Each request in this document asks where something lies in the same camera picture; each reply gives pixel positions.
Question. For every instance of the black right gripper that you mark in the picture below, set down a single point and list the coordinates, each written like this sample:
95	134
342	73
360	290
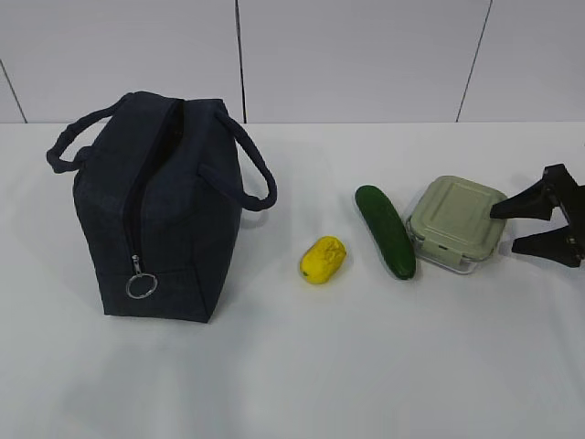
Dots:
556	189

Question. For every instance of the glass container green lid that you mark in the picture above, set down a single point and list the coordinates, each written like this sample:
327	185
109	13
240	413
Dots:
451	225

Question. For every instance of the green cucumber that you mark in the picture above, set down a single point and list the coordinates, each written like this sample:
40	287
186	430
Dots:
387	230

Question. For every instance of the yellow lemon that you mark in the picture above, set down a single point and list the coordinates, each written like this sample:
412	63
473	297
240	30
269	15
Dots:
322	261

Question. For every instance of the dark navy lunch bag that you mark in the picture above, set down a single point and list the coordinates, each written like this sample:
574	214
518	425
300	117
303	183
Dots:
160	184

